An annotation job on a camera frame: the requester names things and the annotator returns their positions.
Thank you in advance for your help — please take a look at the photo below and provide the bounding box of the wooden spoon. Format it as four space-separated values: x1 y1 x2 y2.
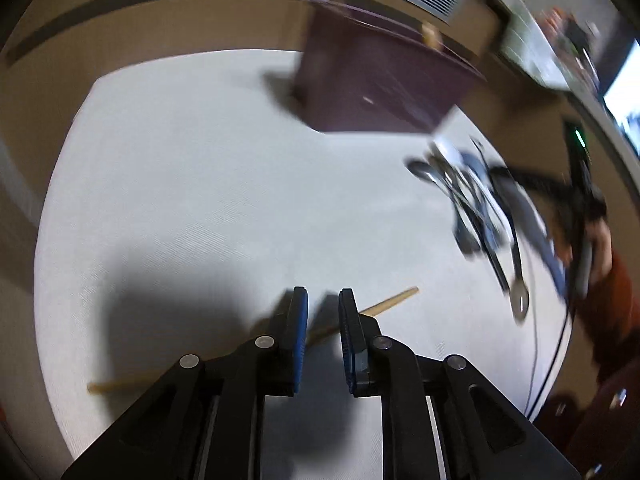
421 22 444 51

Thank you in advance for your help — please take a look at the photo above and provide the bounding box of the green checked towel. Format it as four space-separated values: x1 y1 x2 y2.
500 4 570 92

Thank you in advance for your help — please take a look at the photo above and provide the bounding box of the person right hand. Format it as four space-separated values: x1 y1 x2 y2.
550 218 613 285

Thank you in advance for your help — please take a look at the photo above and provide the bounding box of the white tablecloth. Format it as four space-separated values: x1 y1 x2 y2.
35 50 566 479

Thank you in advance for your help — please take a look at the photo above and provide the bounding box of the purple utensil caddy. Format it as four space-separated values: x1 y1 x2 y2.
292 0 483 134

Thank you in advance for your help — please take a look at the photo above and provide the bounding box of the red sleeved forearm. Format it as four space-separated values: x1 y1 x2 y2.
564 256 639 479

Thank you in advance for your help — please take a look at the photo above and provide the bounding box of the metal spoon black handle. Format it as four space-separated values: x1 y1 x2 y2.
472 138 530 323

